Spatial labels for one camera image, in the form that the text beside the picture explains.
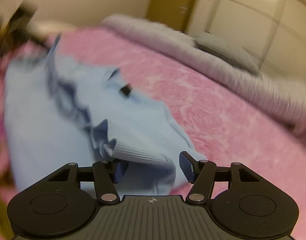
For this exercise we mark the grey textured pillow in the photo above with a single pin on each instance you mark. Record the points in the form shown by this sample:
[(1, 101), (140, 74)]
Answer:
[(230, 53)]

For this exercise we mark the brown wooden door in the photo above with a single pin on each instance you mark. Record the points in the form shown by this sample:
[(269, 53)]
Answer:
[(173, 13)]

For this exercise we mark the striped lilac duvet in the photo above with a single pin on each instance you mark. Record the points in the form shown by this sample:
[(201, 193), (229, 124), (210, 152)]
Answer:
[(283, 100)]

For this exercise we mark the white wardrobe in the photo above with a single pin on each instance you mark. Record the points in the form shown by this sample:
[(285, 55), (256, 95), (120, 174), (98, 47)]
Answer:
[(273, 32)]

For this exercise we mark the pink rose blanket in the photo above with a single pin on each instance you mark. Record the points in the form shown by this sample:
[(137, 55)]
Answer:
[(220, 124)]

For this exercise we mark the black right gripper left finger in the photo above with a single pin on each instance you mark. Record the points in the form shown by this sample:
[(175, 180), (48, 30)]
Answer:
[(103, 174)]

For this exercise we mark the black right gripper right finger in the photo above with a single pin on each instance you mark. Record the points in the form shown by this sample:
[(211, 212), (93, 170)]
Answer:
[(204, 174)]

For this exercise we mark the light blue sweatshirt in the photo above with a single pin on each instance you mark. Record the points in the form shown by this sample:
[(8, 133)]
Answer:
[(60, 111)]

